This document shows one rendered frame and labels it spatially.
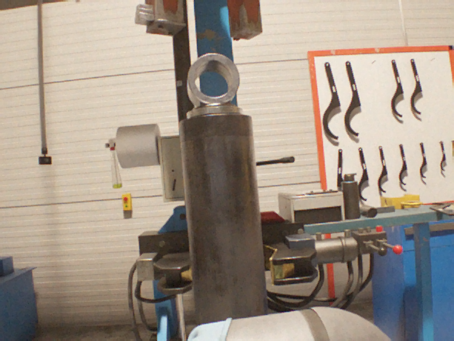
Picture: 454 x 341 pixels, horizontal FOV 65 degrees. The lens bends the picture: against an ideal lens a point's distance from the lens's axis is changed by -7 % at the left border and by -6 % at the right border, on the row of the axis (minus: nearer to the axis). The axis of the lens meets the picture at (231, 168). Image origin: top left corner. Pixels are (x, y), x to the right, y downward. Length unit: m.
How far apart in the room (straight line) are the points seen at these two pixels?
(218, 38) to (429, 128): 2.53
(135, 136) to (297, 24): 2.09
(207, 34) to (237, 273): 1.30
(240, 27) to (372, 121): 2.30
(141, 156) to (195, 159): 1.31
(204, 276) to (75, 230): 2.79
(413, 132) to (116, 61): 2.88
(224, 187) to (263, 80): 2.63
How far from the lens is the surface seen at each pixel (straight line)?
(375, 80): 3.80
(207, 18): 2.02
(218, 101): 1.07
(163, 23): 1.43
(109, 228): 3.65
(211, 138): 1.01
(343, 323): 0.42
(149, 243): 1.69
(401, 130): 3.82
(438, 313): 2.79
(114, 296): 3.78
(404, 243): 2.55
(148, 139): 2.30
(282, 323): 0.41
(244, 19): 1.64
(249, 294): 1.07
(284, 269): 1.38
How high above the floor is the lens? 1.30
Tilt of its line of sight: 1 degrees up
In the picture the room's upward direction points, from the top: 5 degrees counter-clockwise
